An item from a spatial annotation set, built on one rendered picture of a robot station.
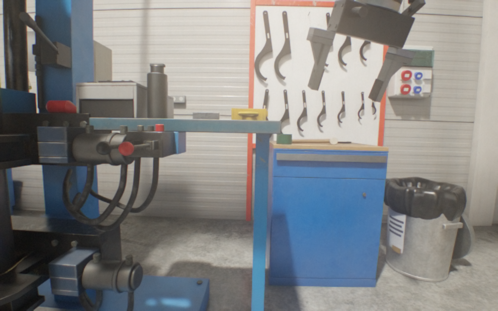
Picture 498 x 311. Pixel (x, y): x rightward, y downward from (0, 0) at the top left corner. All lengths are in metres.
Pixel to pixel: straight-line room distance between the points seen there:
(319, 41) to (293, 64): 2.31
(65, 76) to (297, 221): 1.48
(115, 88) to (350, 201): 1.41
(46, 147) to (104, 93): 0.26
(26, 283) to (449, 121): 3.60
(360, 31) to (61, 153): 0.90
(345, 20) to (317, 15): 2.52
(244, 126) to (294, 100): 1.87
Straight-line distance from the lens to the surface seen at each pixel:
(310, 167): 1.55
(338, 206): 1.66
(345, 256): 1.81
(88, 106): 1.08
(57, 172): 1.46
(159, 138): 0.81
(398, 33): 0.52
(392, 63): 0.54
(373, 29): 0.49
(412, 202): 1.96
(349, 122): 2.84
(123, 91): 1.00
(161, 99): 0.98
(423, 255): 2.13
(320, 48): 0.48
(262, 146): 1.05
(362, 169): 1.66
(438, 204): 1.99
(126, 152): 0.66
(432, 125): 3.33
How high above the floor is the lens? 1.03
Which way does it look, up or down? 6 degrees down
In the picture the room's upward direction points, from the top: 1 degrees clockwise
